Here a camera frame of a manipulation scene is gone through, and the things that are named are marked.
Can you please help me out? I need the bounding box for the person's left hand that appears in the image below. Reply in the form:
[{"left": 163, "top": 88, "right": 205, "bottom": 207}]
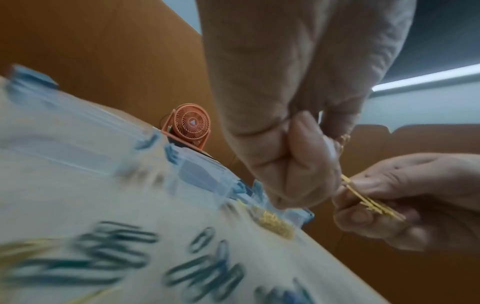
[{"left": 196, "top": 0, "right": 417, "bottom": 210}]

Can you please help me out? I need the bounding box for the person's right hand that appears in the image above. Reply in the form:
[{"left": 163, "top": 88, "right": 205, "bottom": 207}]
[{"left": 332, "top": 153, "right": 480, "bottom": 253}]

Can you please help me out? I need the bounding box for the bunch of gold paper clips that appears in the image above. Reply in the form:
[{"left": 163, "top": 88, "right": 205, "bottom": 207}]
[{"left": 336, "top": 133, "right": 408, "bottom": 222}]

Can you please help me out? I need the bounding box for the clear box with blue latches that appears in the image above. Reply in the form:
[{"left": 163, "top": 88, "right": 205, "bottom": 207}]
[
  {"left": 164, "top": 143, "right": 245, "bottom": 206},
  {"left": 239, "top": 181, "right": 316, "bottom": 241},
  {"left": 0, "top": 63, "right": 162, "bottom": 179}
]

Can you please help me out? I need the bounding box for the heap of gold paper clips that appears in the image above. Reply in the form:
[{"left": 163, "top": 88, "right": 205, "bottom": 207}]
[{"left": 254, "top": 207, "right": 297, "bottom": 240}]

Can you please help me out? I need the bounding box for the pile of mixed paper clips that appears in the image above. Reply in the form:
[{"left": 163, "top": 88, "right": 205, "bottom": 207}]
[{"left": 0, "top": 221, "right": 316, "bottom": 304}]

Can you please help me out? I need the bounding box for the pink desk fan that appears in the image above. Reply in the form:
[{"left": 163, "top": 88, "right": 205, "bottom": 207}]
[{"left": 160, "top": 103, "right": 213, "bottom": 151}]

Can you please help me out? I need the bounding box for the white ceiling light panel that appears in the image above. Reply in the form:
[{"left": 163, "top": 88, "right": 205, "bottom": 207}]
[{"left": 370, "top": 63, "right": 480, "bottom": 92}]

